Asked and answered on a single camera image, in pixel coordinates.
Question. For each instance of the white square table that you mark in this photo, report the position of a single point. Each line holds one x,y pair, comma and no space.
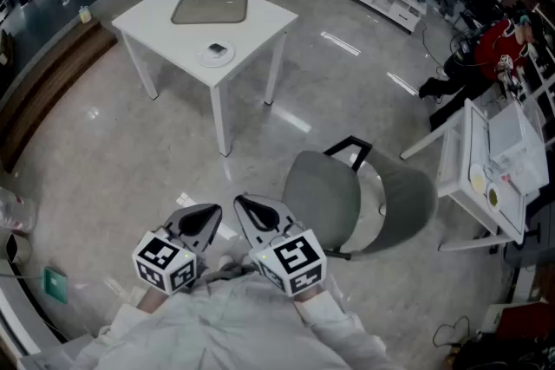
260,17

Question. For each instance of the grey office chair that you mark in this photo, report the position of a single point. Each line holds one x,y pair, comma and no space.
325,195

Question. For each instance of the small dark object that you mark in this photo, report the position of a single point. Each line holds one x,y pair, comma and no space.
216,49

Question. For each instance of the white round plate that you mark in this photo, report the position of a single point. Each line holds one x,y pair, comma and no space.
206,58

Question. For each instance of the pale yellow round object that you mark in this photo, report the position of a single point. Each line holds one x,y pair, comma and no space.
478,179

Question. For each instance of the clear plastic box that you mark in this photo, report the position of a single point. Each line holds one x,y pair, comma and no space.
516,143

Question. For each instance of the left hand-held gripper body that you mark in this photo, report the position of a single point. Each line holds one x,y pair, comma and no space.
167,268

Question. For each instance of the person's right forearm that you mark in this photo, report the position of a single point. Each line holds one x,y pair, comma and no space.
310,294

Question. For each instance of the small yellow bottle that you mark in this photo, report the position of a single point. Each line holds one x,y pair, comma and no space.
85,15

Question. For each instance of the person's grey trousers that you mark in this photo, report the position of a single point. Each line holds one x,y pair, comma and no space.
230,270

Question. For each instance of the small green bowl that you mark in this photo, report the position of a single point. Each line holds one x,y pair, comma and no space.
494,198

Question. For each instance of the grey rounded placemat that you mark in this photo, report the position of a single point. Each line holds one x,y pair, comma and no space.
208,11

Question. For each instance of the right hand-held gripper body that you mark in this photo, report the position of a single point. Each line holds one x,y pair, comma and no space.
295,260

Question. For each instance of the clear plastic bag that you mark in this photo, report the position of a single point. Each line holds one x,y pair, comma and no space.
17,212

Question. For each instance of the white low cabinet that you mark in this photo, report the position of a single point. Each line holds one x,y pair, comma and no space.
390,4

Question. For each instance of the white side table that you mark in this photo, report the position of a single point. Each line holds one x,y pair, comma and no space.
455,169

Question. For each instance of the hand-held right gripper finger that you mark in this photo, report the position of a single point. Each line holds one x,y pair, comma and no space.
260,236

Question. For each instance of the person's white coat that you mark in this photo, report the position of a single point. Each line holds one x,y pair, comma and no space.
234,325

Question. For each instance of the green notebook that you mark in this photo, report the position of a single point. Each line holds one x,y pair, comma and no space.
55,286

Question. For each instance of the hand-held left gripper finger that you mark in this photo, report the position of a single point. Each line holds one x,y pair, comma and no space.
208,237

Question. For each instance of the person's left forearm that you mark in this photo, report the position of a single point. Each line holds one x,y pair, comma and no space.
152,301

